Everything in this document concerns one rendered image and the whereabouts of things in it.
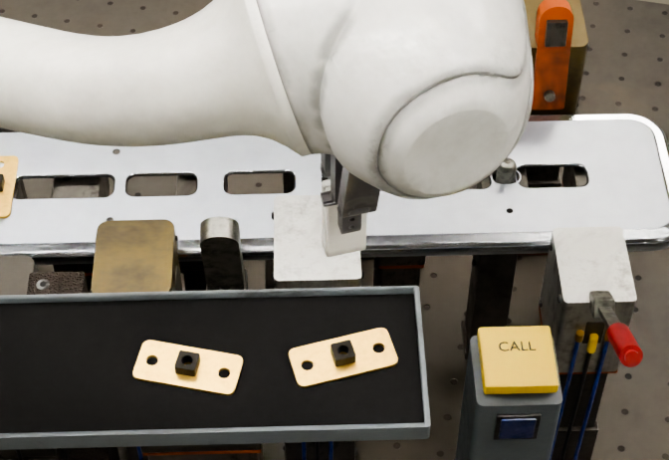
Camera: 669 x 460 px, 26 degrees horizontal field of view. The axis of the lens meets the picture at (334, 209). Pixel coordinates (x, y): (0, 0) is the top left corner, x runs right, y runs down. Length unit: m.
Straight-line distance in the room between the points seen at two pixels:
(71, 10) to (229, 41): 1.51
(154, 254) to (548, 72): 0.50
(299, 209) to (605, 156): 0.38
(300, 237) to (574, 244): 0.27
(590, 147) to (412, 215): 0.21
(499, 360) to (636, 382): 0.58
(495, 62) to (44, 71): 0.22
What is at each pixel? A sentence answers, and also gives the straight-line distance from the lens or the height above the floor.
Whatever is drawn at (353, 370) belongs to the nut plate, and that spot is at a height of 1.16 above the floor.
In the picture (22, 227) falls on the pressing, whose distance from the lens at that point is 1.50.
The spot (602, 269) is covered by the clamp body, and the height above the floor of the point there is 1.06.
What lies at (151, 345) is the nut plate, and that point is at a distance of 1.19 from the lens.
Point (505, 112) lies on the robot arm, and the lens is 0.64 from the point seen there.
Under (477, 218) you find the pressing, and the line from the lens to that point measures 1.48.
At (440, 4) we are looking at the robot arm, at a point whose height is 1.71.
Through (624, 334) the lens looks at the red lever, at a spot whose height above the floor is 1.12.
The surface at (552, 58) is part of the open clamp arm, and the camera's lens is 1.59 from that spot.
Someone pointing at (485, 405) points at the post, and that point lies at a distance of 1.18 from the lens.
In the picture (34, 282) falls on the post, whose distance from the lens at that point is 1.33.
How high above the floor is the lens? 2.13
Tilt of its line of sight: 50 degrees down
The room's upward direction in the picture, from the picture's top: straight up
